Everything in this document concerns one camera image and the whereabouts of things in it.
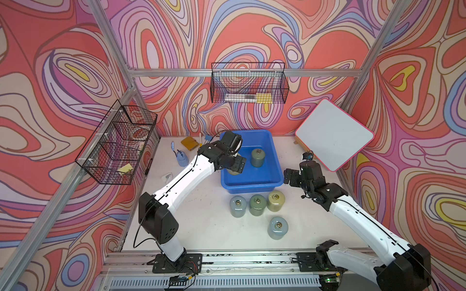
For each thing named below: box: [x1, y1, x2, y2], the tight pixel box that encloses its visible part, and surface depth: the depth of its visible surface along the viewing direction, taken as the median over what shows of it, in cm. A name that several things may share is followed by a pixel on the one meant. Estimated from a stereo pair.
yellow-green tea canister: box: [266, 190, 286, 213], surface depth 86 cm
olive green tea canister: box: [251, 148, 266, 168], surface depth 103 cm
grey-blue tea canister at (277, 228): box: [267, 216, 289, 241], surface depth 77 cm
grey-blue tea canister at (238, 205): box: [229, 195, 247, 219], surface depth 84 cm
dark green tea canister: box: [248, 194, 267, 217], surface depth 84 cm
